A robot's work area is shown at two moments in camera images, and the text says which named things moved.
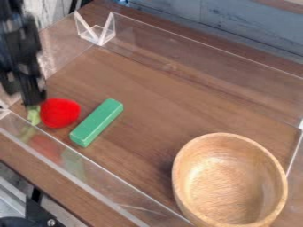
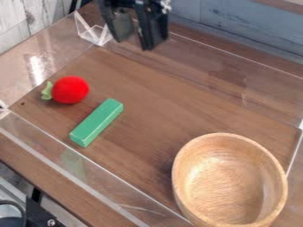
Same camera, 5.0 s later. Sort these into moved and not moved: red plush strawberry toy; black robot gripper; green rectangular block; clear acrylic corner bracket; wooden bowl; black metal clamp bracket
Moved: red plush strawberry toy; black robot gripper
Not moved: wooden bowl; clear acrylic corner bracket; green rectangular block; black metal clamp bracket
